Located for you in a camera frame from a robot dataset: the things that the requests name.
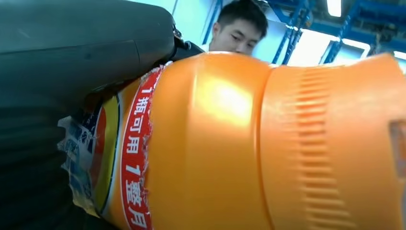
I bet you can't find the person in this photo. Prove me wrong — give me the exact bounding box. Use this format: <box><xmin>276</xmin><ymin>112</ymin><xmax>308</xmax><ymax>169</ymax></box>
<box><xmin>203</xmin><ymin>0</ymin><xmax>270</xmax><ymax>58</ymax></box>

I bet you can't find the blue metal rack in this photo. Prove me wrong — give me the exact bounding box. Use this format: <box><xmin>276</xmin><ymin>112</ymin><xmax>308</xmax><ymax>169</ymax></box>
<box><xmin>203</xmin><ymin>0</ymin><xmax>406</xmax><ymax>64</ymax></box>

